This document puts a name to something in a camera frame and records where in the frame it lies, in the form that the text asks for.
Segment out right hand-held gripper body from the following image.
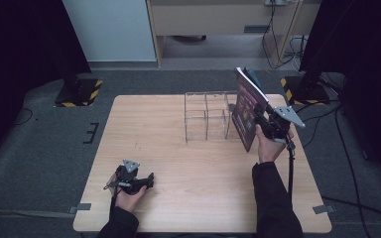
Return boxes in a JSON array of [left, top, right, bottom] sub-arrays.
[[260, 105, 307, 145]]

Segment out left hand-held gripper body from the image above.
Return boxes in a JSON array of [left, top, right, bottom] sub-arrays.
[[113, 159, 142, 195]]

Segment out dark purple magazine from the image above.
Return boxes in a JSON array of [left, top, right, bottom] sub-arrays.
[[230, 66, 270, 153]]

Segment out clear acrylic divided organizer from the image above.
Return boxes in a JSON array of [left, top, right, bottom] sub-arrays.
[[183, 91, 246, 144]]

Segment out person's left hand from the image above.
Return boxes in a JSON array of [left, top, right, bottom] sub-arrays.
[[106, 173, 149, 213]]

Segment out person's right hand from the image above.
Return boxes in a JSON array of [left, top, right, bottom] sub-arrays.
[[255, 124, 295, 165]]

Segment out black yellow striped stand base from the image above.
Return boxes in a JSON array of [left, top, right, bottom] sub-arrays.
[[54, 78, 104, 108], [280, 75, 331, 106]]

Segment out grey tape strip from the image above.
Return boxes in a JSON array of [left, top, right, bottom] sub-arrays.
[[312, 204, 337, 215], [67, 202, 92, 214]]

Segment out black floor tape mark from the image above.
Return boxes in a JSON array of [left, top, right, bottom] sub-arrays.
[[82, 122, 100, 145]]

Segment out light wooden desk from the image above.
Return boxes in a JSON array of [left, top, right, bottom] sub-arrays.
[[146, 0, 322, 69]]

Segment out black curtain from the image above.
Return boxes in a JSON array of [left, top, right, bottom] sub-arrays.
[[299, 0, 381, 181], [0, 0, 92, 167]]

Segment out white panel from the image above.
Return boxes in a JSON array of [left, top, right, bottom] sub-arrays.
[[62, 0, 158, 63]]

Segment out left hand-held gripper cable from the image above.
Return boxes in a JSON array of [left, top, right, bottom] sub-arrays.
[[103, 181, 122, 212]]

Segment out hand-held gripper cable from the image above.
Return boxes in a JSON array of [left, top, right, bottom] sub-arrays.
[[285, 137, 296, 201], [103, 181, 122, 212]]

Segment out right hand-held gripper cable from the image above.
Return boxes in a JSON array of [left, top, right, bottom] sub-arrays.
[[285, 137, 296, 201]]

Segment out black hanging cables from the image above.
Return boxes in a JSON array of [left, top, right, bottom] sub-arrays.
[[261, 0, 309, 71]]

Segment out long black floor cable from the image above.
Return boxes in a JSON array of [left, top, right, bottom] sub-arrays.
[[334, 107, 372, 238]]

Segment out thick black floor cable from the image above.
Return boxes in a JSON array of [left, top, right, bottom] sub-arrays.
[[320, 195, 381, 224]]

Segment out thin black floor cable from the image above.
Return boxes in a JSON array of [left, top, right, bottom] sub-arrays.
[[7, 107, 35, 129]]

